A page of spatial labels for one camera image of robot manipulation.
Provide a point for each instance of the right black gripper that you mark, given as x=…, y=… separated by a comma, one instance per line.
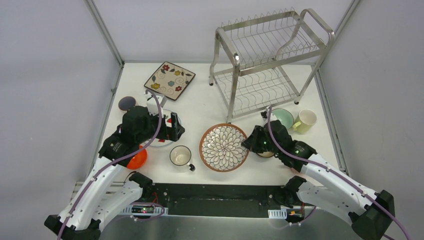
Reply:
x=251, y=142

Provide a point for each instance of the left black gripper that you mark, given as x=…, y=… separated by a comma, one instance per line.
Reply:
x=175, y=126

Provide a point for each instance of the white ribbed mug black handle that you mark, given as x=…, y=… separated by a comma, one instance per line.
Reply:
x=180, y=156

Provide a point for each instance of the brown rim petal pattern plate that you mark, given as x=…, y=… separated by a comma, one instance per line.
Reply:
x=220, y=147

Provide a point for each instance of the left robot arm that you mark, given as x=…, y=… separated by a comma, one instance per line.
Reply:
x=87, y=215

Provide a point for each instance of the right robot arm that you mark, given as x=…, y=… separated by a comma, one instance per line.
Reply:
x=369, y=213

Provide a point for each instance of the steel two-tier dish rack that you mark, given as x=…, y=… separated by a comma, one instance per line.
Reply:
x=250, y=55

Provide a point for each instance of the dark patterned cream bowl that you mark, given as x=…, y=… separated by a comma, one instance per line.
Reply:
x=266, y=154

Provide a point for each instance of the mint green bowl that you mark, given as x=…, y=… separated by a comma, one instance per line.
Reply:
x=284, y=116

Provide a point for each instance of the orange plastic bowl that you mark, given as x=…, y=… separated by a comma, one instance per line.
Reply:
x=138, y=160

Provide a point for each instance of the square floral plate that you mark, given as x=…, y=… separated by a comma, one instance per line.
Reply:
x=170, y=80

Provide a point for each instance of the pale yellow mug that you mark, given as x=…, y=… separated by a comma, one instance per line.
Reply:
x=305, y=120

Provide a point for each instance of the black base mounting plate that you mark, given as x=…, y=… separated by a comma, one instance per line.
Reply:
x=209, y=200

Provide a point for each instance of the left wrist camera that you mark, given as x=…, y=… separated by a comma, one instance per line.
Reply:
x=155, y=105

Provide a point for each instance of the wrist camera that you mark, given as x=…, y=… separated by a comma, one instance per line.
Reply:
x=265, y=115
x=155, y=105

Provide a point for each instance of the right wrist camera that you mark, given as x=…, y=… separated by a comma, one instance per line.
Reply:
x=265, y=115

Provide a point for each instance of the right white cable duct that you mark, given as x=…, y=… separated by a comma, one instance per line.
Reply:
x=277, y=213

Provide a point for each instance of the white cable duct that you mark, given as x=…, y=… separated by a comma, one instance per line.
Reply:
x=144, y=210
x=277, y=213

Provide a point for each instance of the left white cable duct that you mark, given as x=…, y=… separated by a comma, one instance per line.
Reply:
x=144, y=210

